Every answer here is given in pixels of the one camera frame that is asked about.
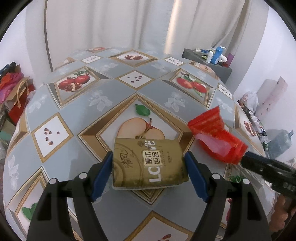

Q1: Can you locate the red plastic bag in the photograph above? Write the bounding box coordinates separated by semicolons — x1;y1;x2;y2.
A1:
188;106;248;165

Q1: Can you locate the gold tissue pack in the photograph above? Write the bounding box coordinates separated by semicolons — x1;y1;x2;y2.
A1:
112;138;189;190

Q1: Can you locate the person right hand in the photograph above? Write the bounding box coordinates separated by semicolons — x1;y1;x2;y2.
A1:
269;194;288;233

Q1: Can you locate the large blue water jug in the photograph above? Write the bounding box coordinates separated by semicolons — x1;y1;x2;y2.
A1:
267;129;294;159

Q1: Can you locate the white plastic bag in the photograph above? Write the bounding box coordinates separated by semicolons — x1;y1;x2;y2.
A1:
240;91;259;113

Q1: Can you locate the pink rolled mat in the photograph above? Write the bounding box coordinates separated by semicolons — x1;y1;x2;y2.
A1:
255;76;288;120

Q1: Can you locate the fruit pattern tablecloth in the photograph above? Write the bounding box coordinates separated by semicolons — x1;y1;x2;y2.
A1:
3;48;275;240

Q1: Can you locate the dark grey cabinet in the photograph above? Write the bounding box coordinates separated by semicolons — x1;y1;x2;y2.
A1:
182;49;232;84

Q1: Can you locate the purple box on cabinet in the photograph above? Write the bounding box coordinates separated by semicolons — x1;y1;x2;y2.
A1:
224;53;234;67

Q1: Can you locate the red paper gift bag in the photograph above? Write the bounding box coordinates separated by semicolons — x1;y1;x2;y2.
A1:
4;77;35;125

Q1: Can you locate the small white bottle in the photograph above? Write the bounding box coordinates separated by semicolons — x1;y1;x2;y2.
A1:
206;51;214;63

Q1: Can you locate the blue lotion bottle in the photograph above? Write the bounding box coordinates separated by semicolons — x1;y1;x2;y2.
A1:
211;45;227;64

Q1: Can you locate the white curtain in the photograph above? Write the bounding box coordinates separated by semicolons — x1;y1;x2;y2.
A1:
25;1;269;91

